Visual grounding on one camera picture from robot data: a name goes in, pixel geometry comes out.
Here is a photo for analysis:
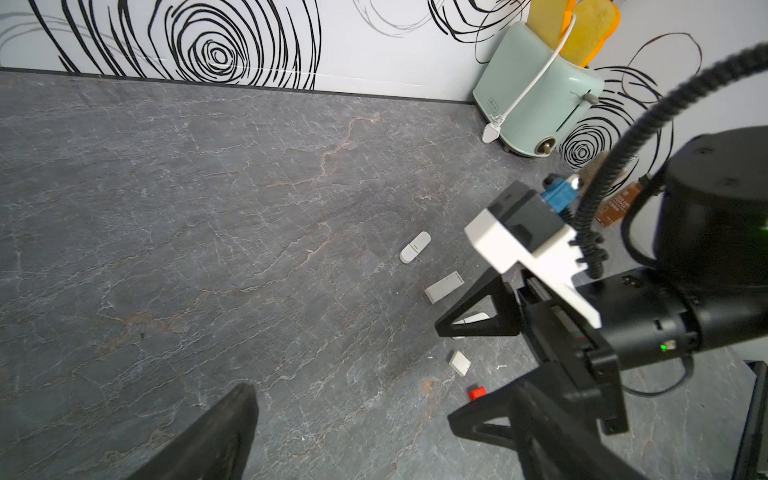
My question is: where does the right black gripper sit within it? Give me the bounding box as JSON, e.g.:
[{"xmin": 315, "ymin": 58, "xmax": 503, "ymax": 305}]
[{"xmin": 435, "ymin": 268, "xmax": 629, "ymax": 450}]

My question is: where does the white toaster power cord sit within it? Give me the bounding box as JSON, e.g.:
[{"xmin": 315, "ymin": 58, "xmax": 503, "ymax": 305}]
[{"xmin": 481, "ymin": 13, "xmax": 578, "ymax": 145}]

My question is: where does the red usb cap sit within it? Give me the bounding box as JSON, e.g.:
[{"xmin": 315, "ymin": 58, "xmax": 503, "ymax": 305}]
[{"xmin": 469, "ymin": 387, "xmax": 487, "ymax": 401}]

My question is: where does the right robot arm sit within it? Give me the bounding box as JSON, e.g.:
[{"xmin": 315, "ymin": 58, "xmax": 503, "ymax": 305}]
[{"xmin": 435, "ymin": 43, "xmax": 767, "ymax": 450}]

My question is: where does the spice jar black lid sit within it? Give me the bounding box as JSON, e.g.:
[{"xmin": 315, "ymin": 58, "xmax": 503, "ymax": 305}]
[{"xmin": 595, "ymin": 181, "xmax": 644, "ymax": 228}]

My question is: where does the white usb drive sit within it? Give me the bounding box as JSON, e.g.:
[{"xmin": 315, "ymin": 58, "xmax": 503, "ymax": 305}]
[
  {"xmin": 453, "ymin": 312, "xmax": 490, "ymax": 326},
  {"xmin": 399, "ymin": 231, "xmax": 432, "ymax": 264},
  {"xmin": 424, "ymin": 271, "xmax": 464, "ymax": 304}
]

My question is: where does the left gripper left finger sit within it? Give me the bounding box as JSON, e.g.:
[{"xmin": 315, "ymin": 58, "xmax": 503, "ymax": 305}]
[{"xmin": 130, "ymin": 383, "xmax": 259, "ymax": 480}]

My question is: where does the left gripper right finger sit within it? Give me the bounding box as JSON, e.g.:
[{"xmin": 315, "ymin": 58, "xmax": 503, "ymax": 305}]
[{"xmin": 509, "ymin": 382, "xmax": 643, "ymax": 479}]

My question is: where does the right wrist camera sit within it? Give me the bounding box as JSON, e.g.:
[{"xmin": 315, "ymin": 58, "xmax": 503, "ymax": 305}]
[{"xmin": 464, "ymin": 181, "xmax": 602, "ymax": 329}]

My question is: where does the spice jar silver lid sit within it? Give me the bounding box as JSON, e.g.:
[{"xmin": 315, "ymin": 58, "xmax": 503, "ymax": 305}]
[{"xmin": 578, "ymin": 150, "xmax": 628, "ymax": 197}]

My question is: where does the mint green toaster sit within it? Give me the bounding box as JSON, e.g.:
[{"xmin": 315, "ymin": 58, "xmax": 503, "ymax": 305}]
[{"xmin": 472, "ymin": 22, "xmax": 605, "ymax": 158}]

